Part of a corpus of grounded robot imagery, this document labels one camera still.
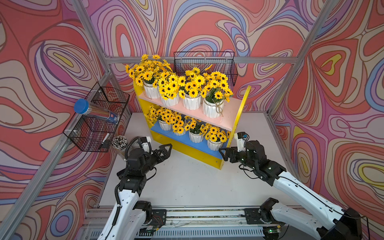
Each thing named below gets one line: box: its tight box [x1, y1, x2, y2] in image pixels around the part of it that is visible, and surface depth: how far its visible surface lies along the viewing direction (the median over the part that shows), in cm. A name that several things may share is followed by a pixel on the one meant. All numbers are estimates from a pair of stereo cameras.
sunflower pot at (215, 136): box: [199, 123, 231, 151], surface depth 76 cm
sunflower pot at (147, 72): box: [125, 54, 173, 99], surface depth 63 cm
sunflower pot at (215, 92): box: [200, 71, 234, 119], surface depth 58 cm
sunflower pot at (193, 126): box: [184, 115, 204, 143], surface depth 82 cm
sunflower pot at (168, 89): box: [158, 72, 181, 107], surface depth 58 cm
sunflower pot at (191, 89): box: [178, 67, 207, 110], surface depth 58 cm
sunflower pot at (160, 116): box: [144, 105, 173, 131], surface depth 84 cm
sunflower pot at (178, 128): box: [172, 114, 186, 136], surface depth 79 cm
